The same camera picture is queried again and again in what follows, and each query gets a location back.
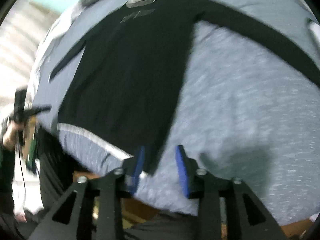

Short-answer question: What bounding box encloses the black sweater white trim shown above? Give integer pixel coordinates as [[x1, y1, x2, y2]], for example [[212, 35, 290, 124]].
[[48, 0, 319, 173]]

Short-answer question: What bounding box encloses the person's left forearm black sleeve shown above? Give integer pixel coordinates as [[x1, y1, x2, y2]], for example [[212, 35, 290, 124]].
[[0, 143, 15, 215]]

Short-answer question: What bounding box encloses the person's left hand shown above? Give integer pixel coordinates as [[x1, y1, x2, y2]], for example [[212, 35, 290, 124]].
[[2, 120, 25, 152]]

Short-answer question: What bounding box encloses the beige striped curtain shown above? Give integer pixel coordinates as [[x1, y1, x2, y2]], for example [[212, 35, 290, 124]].
[[0, 0, 60, 106]]

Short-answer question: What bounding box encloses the light grey duvet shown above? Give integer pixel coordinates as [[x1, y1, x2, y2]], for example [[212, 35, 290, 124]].
[[30, 7, 81, 93]]

